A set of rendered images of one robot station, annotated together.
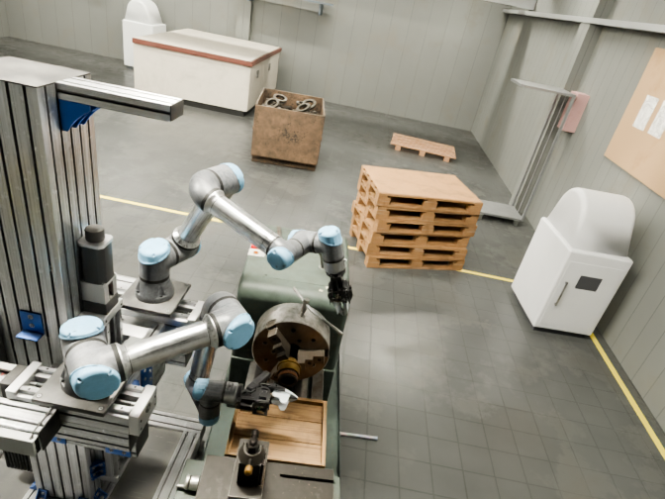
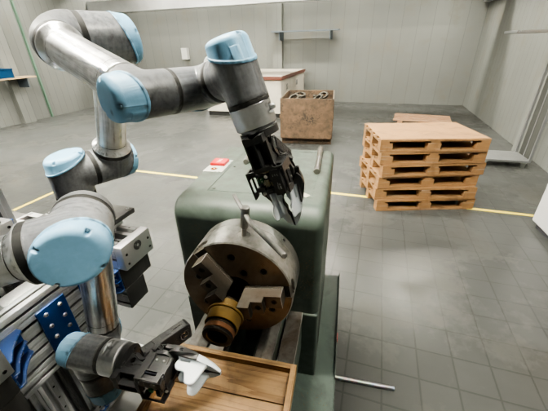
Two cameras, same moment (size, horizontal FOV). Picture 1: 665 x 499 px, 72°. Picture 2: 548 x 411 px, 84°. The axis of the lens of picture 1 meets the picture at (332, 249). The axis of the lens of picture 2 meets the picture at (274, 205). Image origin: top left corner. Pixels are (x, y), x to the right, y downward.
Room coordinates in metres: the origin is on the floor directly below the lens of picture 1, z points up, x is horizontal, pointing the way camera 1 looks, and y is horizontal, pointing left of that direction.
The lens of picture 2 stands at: (0.86, -0.22, 1.67)
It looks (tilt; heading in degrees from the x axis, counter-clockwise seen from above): 28 degrees down; 18
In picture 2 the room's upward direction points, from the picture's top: 1 degrees counter-clockwise
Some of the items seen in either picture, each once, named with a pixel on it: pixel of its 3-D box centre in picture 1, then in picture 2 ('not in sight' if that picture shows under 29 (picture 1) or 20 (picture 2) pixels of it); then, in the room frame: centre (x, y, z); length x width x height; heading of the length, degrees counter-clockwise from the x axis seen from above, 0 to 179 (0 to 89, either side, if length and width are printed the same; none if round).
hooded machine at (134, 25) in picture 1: (144, 36); not in sight; (10.77, 5.01, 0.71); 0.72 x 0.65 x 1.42; 90
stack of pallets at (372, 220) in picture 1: (411, 217); (415, 164); (4.56, -0.76, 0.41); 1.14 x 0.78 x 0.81; 107
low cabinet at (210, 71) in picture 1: (215, 69); (259, 90); (9.76, 3.09, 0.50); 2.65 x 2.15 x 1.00; 0
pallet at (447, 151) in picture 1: (423, 148); (421, 120); (8.75, -1.29, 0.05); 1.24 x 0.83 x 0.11; 87
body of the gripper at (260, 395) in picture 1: (254, 397); (148, 368); (1.15, 0.17, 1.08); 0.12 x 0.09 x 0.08; 95
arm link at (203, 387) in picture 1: (210, 390); (88, 352); (1.15, 0.33, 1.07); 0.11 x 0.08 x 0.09; 95
